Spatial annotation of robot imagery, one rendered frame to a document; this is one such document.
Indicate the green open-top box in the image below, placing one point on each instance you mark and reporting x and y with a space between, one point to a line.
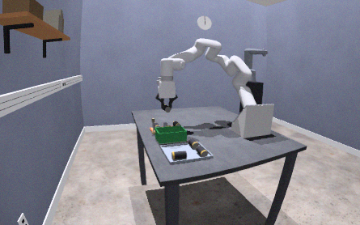
171 134

